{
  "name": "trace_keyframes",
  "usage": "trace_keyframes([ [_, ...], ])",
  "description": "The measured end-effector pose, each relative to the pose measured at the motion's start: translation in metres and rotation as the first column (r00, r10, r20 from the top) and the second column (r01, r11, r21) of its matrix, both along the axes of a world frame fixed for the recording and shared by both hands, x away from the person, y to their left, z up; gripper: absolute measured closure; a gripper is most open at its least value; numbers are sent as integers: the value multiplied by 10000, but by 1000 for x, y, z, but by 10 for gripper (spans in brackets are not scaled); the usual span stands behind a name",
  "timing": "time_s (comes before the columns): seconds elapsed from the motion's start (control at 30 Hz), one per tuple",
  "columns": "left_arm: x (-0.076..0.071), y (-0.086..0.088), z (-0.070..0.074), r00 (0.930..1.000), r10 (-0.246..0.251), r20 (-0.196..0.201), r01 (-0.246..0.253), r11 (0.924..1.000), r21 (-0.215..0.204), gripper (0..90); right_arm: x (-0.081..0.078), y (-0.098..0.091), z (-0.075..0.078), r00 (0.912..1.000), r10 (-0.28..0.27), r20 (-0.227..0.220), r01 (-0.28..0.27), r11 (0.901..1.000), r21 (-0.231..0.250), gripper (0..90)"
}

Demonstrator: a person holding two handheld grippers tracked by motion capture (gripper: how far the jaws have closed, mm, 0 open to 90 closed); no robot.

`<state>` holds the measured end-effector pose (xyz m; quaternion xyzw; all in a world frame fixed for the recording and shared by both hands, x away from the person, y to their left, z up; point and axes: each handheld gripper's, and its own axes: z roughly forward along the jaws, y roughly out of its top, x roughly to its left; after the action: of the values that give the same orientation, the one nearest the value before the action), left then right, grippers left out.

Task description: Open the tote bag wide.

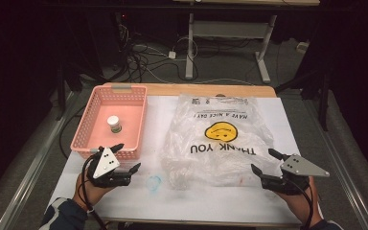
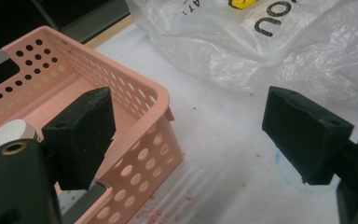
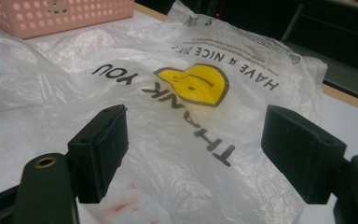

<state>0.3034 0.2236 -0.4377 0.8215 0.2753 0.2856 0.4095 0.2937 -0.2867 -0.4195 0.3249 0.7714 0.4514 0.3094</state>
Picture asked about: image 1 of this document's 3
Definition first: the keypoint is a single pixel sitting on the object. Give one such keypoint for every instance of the metal floor rail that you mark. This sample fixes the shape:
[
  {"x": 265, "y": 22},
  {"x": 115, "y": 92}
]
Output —
[
  {"x": 28, "y": 175},
  {"x": 341, "y": 166}
]

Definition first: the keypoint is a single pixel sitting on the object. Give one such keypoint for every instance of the person's right hand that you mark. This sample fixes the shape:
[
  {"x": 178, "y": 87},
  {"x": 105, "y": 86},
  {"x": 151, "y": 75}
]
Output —
[{"x": 302, "y": 206}]

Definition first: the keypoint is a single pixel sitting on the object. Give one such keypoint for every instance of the pink plastic basket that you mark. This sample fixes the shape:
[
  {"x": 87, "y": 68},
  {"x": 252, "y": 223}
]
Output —
[{"x": 121, "y": 108}]

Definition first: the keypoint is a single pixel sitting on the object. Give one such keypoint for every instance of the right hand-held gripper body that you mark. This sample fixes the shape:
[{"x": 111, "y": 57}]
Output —
[{"x": 300, "y": 167}]

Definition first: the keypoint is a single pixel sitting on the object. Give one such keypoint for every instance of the wooden table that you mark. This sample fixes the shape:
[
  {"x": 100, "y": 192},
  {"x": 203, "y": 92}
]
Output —
[{"x": 172, "y": 89}]

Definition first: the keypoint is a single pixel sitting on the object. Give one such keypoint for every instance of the person's left hand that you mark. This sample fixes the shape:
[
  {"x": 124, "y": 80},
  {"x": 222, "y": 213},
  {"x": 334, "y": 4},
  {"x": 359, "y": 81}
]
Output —
[{"x": 91, "y": 193}]

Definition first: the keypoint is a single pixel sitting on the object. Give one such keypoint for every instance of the small white-capped bottle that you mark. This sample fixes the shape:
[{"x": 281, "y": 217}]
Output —
[{"x": 114, "y": 123}]

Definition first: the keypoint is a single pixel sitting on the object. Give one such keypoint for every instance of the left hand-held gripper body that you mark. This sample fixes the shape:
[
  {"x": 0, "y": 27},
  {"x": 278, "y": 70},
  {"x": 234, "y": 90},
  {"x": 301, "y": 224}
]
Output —
[{"x": 106, "y": 164}]

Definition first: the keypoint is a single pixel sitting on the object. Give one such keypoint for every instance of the clear plastic smiley bag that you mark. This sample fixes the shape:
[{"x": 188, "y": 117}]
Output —
[{"x": 188, "y": 127}]

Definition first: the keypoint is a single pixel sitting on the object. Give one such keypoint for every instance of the white power adapter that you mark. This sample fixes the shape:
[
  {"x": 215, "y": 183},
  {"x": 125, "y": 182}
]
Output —
[{"x": 172, "y": 55}]

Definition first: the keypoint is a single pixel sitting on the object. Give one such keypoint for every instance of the white metal desk frame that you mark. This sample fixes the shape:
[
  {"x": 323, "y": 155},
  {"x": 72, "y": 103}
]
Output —
[{"x": 230, "y": 29}]

